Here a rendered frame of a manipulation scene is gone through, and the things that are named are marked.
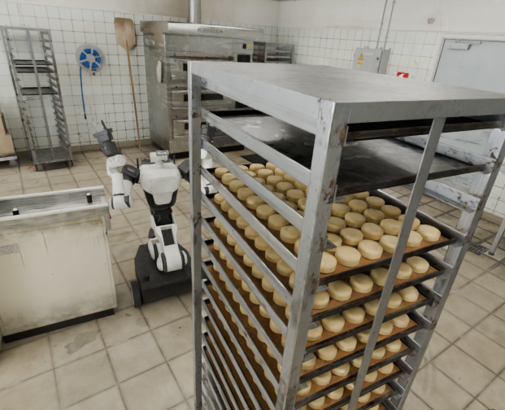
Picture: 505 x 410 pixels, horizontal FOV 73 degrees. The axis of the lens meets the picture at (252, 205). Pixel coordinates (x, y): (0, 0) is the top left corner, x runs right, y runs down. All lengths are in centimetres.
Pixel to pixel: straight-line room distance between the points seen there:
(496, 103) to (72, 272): 232
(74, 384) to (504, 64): 508
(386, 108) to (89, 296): 236
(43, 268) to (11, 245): 23
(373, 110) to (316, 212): 17
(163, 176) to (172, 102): 316
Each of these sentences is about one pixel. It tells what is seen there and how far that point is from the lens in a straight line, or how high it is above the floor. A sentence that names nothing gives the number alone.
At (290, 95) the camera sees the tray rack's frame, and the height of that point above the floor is 181.
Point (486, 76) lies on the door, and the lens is 513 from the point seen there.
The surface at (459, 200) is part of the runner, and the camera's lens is 91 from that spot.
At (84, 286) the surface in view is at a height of 33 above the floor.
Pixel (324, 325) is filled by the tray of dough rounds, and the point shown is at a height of 132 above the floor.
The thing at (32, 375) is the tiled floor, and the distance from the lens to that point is 262.
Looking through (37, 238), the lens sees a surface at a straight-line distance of 238.
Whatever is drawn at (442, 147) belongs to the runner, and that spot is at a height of 169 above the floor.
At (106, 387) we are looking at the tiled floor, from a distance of 242.
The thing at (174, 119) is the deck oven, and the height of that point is 66.
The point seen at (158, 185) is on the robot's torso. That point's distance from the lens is 247.
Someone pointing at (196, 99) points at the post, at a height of 172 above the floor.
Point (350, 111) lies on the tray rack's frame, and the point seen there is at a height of 181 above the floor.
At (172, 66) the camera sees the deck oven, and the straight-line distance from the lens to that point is 546.
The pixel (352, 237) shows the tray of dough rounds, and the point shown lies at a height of 151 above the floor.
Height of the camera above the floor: 189
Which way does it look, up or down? 26 degrees down
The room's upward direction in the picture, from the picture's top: 4 degrees clockwise
